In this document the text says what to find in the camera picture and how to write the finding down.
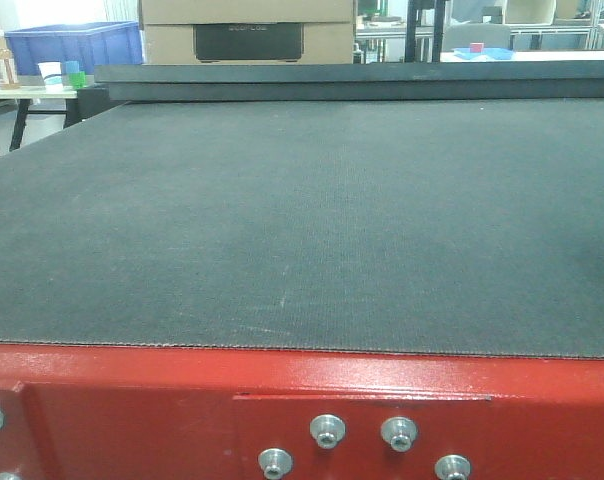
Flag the large cardboard box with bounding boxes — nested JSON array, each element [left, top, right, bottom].
[[140, 1, 356, 65]]

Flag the blue tray with pink cube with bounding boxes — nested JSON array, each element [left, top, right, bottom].
[[453, 42, 514, 61]]

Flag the black raised table edge board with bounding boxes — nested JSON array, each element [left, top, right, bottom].
[[95, 60, 604, 103]]

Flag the blue plastic crate on table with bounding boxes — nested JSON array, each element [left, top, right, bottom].
[[5, 21, 143, 76]]

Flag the orange drink bottle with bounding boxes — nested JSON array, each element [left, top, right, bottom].
[[0, 30, 20, 89]]

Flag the folding side table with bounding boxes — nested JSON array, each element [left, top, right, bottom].
[[0, 86, 81, 151]]

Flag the red metal robot base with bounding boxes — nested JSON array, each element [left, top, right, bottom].
[[0, 344, 604, 479]]

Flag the blue plastic cup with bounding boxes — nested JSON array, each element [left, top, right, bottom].
[[64, 60, 80, 75]]

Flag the green plastic cup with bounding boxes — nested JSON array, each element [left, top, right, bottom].
[[67, 71, 87, 90]]

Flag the white paper cup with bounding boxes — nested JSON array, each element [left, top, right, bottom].
[[38, 61, 64, 92]]

